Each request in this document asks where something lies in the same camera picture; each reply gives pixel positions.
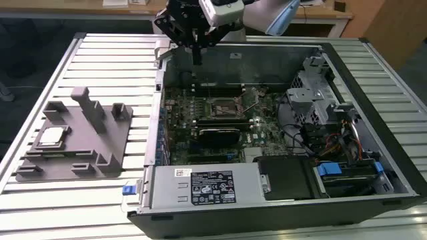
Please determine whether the thin wire locking lever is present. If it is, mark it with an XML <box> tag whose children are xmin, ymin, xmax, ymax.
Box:
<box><xmin>204</xmin><ymin>74</ymin><xmax>212</xmax><ymax>100</ymax></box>

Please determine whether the green RAM stick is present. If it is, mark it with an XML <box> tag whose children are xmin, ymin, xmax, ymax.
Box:
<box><xmin>39</xmin><ymin>151</ymin><xmax>77</xmax><ymax>159</ymax></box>

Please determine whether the yellow wire bundle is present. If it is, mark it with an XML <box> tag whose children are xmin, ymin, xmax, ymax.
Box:
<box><xmin>319</xmin><ymin>133</ymin><xmax>344</xmax><ymax>157</ymax></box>

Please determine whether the grey parts rack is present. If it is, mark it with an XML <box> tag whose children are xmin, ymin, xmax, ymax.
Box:
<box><xmin>15</xmin><ymin>86</ymin><xmax>135</xmax><ymax>183</ymax></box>

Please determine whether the silver CPU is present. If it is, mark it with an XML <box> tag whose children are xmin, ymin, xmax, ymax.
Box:
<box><xmin>37</xmin><ymin>126</ymin><xmax>67</xmax><ymax>146</ymax></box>

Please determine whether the black RAM slot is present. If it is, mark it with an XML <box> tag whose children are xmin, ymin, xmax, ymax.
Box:
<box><xmin>191</xmin><ymin>86</ymin><xmax>247</xmax><ymax>92</ymax></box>
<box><xmin>198</xmin><ymin>123</ymin><xmax>251</xmax><ymax>131</ymax></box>
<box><xmin>191</xmin><ymin>92</ymin><xmax>247</xmax><ymax>98</ymax></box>
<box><xmin>191</xmin><ymin>83</ymin><xmax>247</xmax><ymax>89</ymax></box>
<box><xmin>191</xmin><ymin>89</ymin><xmax>247</xmax><ymax>95</ymax></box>
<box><xmin>196</xmin><ymin>118</ymin><xmax>250</xmax><ymax>126</ymax></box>

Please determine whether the green motherboard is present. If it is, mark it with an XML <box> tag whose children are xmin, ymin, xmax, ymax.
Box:
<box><xmin>159</xmin><ymin>84</ymin><xmax>291</xmax><ymax>166</ymax></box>

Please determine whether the black plastic shroud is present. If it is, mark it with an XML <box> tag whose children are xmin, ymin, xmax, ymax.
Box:
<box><xmin>256</xmin><ymin>154</ymin><xmax>323</xmax><ymax>201</ymax></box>

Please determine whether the grey floor stand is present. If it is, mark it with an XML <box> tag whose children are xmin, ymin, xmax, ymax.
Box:
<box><xmin>0</xmin><ymin>81</ymin><xmax>16</xmax><ymax>103</ymax></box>

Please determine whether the wooden desk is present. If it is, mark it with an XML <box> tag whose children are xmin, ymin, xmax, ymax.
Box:
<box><xmin>0</xmin><ymin>0</ymin><xmax>355</xmax><ymax>33</ymax></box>

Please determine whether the small silver heatsink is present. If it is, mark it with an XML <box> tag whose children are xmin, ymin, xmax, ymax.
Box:
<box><xmin>244</xmin><ymin>147</ymin><xmax>266</xmax><ymax>163</ymax></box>

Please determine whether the black graphics card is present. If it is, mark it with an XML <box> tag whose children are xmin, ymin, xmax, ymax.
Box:
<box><xmin>198</xmin><ymin>127</ymin><xmax>242</xmax><ymax>146</ymax></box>

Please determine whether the orange wire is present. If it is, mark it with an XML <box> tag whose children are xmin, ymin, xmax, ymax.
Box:
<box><xmin>351</xmin><ymin>137</ymin><xmax>366</xmax><ymax>161</ymax></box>

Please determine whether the grey power supply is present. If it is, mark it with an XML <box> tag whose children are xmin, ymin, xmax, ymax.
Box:
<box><xmin>145</xmin><ymin>163</ymin><xmax>268</xmax><ymax>210</ymax></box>

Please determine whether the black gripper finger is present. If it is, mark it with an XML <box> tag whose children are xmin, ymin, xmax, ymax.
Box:
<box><xmin>196</xmin><ymin>23</ymin><xmax>232</xmax><ymax>66</ymax></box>
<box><xmin>152</xmin><ymin>9</ymin><xmax>199</xmax><ymax>66</ymax></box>

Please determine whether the hard disk in blue carrier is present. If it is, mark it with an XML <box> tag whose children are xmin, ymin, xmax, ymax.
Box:
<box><xmin>312</xmin><ymin>161</ymin><xmax>384</xmax><ymax>198</ymax></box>

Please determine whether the silver drive cage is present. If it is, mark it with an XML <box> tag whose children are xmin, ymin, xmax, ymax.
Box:
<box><xmin>284</xmin><ymin>56</ymin><xmax>356</xmax><ymax>126</ymax></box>

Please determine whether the black open PC case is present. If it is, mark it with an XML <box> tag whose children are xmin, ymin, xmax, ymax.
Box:
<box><xmin>125</xmin><ymin>37</ymin><xmax>427</xmax><ymax>240</ymax></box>

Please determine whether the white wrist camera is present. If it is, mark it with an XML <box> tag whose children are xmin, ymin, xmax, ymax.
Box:
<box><xmin>199</xmin><ymin>0</ymin><xmax>246</xmax><ymax>28</ymax></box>

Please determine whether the grey case bracket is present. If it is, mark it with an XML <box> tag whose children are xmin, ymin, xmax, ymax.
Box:
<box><xmin>153</xmin><ymin>39</ymin><xmax>172</xmax><ymax>68</ymax></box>

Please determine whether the wooden cabinet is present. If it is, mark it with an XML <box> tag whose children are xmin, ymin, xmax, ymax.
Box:
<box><xmin>339</xmin><ymin>0</ymin><xmax>427</xmax><ymax>73</ymax></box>

